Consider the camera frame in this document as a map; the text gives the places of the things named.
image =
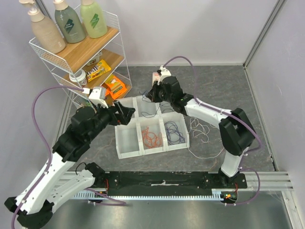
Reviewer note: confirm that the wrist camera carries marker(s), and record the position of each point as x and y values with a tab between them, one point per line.
97	97
163	72

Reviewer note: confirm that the orange yellow snack box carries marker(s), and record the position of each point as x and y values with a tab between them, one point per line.
114	87

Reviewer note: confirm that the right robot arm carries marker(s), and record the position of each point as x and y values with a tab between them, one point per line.
236	131

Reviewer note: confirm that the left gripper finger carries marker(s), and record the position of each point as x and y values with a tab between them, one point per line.
127	114
121	108

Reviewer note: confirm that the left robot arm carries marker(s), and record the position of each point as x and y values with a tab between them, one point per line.
35	206

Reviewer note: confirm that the white paper cup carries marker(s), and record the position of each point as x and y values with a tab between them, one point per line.
79	77

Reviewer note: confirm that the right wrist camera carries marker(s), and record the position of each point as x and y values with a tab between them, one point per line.
163	72

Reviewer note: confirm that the light green pump bottle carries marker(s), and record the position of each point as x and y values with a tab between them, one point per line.
93	19

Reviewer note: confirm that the white compartment tray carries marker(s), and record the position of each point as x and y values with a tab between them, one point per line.
154	128

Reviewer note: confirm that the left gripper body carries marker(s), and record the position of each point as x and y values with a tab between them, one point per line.
115	118

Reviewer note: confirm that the dark green pump bottle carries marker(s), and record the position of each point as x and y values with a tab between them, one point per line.
68	22

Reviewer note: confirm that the beige pump bottle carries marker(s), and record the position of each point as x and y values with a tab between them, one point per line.
44	29

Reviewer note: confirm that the yellow candy bag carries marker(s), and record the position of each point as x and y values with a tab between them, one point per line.
98	70

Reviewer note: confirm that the white tub on shelf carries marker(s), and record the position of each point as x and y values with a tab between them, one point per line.
95	59

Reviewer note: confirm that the white wire shelf rack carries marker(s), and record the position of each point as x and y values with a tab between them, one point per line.
76	57

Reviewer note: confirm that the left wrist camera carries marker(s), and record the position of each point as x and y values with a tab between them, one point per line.
97	97

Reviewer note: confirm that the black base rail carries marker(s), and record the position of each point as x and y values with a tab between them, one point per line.
165	183

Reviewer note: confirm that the slotted cable duct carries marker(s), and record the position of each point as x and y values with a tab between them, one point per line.
89	195

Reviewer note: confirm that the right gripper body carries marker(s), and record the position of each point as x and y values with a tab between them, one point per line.
158	92

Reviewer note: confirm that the white sponge box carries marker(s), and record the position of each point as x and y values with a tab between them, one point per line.
155	78

